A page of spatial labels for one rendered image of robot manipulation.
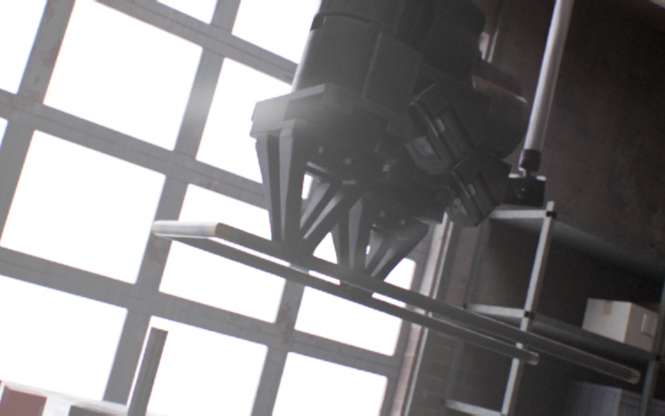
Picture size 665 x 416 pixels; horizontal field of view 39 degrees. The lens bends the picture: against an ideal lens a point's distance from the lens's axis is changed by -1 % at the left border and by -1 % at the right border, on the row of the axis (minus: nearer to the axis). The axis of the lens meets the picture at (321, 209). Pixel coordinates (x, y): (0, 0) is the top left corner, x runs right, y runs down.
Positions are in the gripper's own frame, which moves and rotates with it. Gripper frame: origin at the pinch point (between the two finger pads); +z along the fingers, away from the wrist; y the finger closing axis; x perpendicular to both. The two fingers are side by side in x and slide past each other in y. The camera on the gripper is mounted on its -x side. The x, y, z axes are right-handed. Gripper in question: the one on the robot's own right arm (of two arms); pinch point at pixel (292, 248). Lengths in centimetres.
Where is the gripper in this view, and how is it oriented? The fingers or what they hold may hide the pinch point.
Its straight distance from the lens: 58.4
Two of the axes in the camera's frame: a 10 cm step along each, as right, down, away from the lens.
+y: -5.0, 0.1, 8.7
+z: -2.7, 9.5, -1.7
